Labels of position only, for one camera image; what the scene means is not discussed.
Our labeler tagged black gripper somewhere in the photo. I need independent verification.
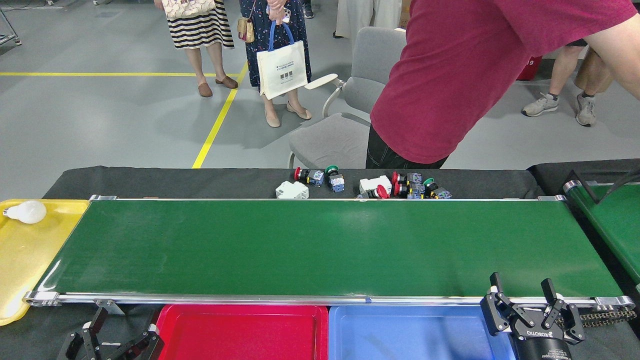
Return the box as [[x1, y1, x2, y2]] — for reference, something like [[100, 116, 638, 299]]
[[480, 272, 586, 360]]

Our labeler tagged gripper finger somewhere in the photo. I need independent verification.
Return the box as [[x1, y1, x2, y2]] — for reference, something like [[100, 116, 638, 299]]
[[102, 324, 165, 360], [56, 306, 108, 360]]

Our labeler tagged white circuit breaker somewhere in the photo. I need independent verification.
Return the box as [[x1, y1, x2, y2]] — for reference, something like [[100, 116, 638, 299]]
[[359, 175, 392, 196], [275, 180, 310, 200]]

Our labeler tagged green push button switch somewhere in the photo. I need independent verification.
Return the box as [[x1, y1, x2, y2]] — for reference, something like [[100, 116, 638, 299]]
[[325, 165, 346, 193], [422, 178, 453, 200]]

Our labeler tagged white canvas tote bag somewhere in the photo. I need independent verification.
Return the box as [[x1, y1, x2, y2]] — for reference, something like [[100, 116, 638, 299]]
[[256, 22, 309, 101]]

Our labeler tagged red plastic tray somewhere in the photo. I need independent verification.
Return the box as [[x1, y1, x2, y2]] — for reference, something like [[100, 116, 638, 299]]
[[156, 304, 329, 360]]

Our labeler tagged yellow plastic tray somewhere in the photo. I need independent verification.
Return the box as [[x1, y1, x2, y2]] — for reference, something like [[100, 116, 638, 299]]
[[0, 199, 91, 327]]

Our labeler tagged blue plastic tray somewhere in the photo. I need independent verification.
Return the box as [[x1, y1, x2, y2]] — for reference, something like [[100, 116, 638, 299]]
[[328, 305, 516, 360]]

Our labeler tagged green conveyor belt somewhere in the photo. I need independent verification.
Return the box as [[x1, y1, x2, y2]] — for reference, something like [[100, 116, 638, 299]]
[[22, 195, 637, 308], [562, 170, 640, 293]]

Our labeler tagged person's hand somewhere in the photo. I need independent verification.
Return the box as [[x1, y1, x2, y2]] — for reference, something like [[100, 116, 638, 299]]
[[267, 0, 291, 26]]

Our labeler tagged white light bulb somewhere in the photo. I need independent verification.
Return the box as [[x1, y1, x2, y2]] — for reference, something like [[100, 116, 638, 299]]
[[3, 200, 47, 225]]

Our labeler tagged red fire extinguisher box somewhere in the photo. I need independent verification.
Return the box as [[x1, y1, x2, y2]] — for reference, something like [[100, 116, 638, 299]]
[[516, 56, 543, 82]]

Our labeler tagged grey office chair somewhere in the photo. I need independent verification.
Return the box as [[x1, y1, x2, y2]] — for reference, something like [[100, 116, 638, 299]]
[[287, 26, 408, 169]]

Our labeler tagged small tan handbag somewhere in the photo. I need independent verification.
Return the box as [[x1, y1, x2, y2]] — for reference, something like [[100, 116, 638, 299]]
[[237, 0, 257, 44]]

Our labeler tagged black drive chain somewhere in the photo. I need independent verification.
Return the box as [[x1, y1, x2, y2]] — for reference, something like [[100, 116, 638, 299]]
[[559, 307, 638, 329]]

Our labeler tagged black metal frame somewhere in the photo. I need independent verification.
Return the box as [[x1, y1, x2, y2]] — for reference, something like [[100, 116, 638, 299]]
[[566, 167, 640, 205]]

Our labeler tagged metal cart frame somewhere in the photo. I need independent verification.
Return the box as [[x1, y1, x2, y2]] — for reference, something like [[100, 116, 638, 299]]
[[0, 7, 22, 47]]

